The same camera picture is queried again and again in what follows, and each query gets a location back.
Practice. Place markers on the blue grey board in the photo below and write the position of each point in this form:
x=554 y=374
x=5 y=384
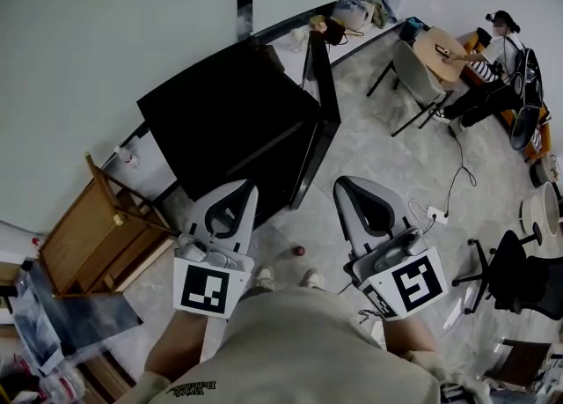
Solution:
x=79 y=318

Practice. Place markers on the person's right forearm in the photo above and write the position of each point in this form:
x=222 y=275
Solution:
x=409 y=334

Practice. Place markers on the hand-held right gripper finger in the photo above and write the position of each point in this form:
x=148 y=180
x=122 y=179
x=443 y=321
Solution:
x=347 y=222
x=398 y=213

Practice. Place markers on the person's left shoe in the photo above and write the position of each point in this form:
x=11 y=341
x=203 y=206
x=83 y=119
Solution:
x=265 y=276

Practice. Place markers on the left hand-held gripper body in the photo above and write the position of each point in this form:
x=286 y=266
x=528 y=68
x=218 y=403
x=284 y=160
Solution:
x=206 y=288

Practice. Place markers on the person's left forearm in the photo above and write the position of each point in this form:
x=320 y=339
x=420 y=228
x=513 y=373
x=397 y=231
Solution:
x=176 y=345

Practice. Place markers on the round wooden table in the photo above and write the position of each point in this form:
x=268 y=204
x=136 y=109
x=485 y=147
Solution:
x=433 y=52

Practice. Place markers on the small red ball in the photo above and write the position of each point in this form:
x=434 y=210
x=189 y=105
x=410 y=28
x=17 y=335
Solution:
x=299 y=251

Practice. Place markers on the white bag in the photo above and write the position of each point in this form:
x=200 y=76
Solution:
x=352 y=12

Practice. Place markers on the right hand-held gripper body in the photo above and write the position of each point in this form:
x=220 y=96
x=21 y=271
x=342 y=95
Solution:
x=409 y=283

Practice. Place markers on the wooden rack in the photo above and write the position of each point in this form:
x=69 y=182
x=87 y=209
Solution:
x=92 y=235

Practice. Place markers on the orange sofa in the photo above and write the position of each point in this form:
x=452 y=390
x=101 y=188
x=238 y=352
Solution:
x=538 y=138

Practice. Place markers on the black office chair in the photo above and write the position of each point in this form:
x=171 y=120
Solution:
x=523 y=274

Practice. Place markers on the grey shell chair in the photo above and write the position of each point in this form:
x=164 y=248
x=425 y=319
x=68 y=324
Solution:
x=415 y=76

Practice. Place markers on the dark wooden stool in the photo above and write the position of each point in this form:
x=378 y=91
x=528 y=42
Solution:
x=519 y=362

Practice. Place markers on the white power strip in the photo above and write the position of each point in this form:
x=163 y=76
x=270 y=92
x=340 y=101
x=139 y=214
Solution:
x=436 y=214

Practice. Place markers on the small white bottle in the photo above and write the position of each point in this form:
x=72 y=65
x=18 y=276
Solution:
x=126 y=156

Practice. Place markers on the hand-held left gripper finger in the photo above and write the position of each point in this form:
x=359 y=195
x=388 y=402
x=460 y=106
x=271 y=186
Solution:
x=248 y=230
x=198 y=213

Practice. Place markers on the person's beige shirt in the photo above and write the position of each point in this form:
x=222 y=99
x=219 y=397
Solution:
x=299 y=349

